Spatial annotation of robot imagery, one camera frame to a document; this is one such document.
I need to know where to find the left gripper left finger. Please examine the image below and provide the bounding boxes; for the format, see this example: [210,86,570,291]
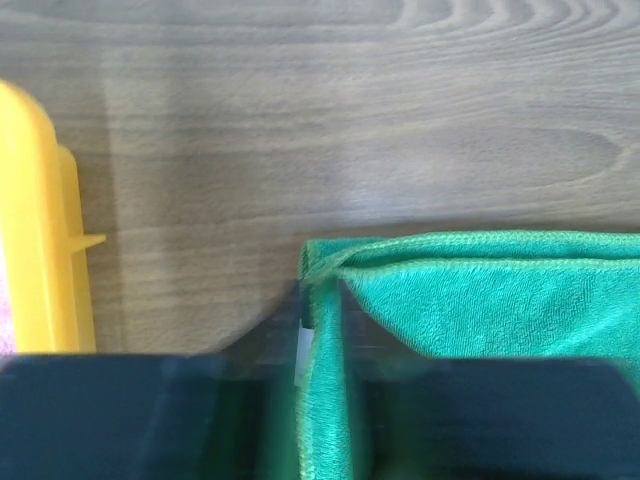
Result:
[139,283,301,479]

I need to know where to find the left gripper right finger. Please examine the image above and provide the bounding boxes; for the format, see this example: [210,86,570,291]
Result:
[338,281,420,479]

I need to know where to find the green towel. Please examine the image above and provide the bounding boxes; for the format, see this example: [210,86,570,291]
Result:
[297,231,639,479]

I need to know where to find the pink towel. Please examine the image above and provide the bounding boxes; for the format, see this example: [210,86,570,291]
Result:
[0,270,16,355]

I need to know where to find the yellow plastic tray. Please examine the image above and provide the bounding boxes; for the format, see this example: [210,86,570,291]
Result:
[1,82,105,353]

